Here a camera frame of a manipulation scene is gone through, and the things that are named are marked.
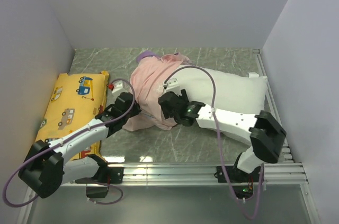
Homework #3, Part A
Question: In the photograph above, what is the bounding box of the pink pillowcase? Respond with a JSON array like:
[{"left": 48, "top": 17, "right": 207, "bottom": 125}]
[{"left": 123, "top": 50, "right": 192, "bottom": 131}]

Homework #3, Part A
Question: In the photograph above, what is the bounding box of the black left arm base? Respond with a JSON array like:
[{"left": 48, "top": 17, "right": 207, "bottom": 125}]
[{"left": 75, "top": 167, "right": 124, "bottom": 205}]

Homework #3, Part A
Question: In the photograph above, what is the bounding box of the aluminium front rail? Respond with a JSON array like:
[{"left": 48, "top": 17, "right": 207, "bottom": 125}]
[{"left": 15, "top": 164, "right": 308, "bottom": 224}]

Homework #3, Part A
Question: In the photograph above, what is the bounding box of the aluminium rail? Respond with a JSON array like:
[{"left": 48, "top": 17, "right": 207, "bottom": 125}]
[
  {"left": 15, "top": 164, "right": 308, "bottom": 224},
  {"left": 253, "top": 48, "right": 309, "bottom": 185}
]

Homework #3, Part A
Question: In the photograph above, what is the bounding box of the white pillow insert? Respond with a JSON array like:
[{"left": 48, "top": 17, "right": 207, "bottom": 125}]
[{"left": 166, "top": 65, "right": 267, "bottom": 114}]

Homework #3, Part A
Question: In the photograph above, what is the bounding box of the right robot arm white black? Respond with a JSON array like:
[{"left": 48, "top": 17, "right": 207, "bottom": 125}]
[{"left": 158, "top": 91, "right": 286, "bottom": 183}]

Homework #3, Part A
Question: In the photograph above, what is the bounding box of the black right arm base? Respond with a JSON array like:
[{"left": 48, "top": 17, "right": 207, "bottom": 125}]
[{"left": 211, "top": 164, "right": 265, "bottom": 201}]

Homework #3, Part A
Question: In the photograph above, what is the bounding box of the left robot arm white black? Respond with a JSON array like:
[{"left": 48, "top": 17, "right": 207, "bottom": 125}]
[{"left": 18, "top": 92, "right": 140, "bottom": 198}]

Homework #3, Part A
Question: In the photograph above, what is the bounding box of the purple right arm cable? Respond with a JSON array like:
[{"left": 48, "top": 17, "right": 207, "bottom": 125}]
[{"left": 163, "top": 65, "right": 265, "bottom": 220}]

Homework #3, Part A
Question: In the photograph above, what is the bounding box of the yellow cartoon car pillow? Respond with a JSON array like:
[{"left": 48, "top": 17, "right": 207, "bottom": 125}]
[{"left": 33, "top": 70, "right": 111, "bottom": 161}]

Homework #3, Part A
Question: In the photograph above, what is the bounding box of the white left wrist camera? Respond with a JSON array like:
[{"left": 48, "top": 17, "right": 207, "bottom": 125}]
[{"left": 108, "top": 80, "right": 126, "bottom": 96}]

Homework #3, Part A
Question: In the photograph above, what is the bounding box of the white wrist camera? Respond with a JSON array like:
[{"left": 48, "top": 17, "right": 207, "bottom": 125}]
[
  {"left": 108, "top": 80, "right": 126, "bottom": 96},
  {"left": 163, "top": 78, "right": 180, "bottom": 91}
]

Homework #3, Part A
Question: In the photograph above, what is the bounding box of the aluminium right side rail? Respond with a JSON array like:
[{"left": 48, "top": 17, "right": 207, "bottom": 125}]
[{"left": 253, "top": 48, "right": 309, "bottom": 185}]

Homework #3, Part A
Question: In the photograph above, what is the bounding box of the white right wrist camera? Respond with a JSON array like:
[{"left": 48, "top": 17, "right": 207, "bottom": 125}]
[{"left": 163, "top": 78, "right": 180, "bottom": 91}]

